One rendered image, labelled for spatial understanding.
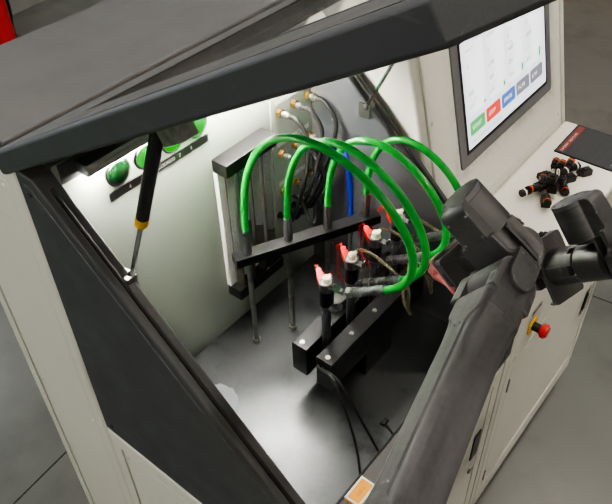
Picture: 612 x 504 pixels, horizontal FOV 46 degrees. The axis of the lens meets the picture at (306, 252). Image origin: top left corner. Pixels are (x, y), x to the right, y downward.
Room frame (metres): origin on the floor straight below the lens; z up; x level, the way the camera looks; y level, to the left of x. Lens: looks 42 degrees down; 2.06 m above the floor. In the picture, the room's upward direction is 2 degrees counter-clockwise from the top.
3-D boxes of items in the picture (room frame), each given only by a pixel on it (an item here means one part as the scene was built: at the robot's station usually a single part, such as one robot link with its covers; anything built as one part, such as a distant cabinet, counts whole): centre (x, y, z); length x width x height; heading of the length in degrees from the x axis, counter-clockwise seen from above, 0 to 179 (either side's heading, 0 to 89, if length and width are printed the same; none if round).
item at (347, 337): (1.04, -0.11, 0.91); 0.34 x 0.10 x 0.15; 140
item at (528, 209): (1.38, -0.60, 0.97); 0.70 x 0.22 x 0.03; 140
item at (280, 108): (1.30, 0.01, 1.20); 0.13 x 0.03 x 0.31; 140
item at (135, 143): (1.11, 0.17, 1.43); 0.54 x 0.03 x 0.02; 140
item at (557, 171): (1.41, -0.62, 1.01); 0.23 x 0.11 x 0.06; 140
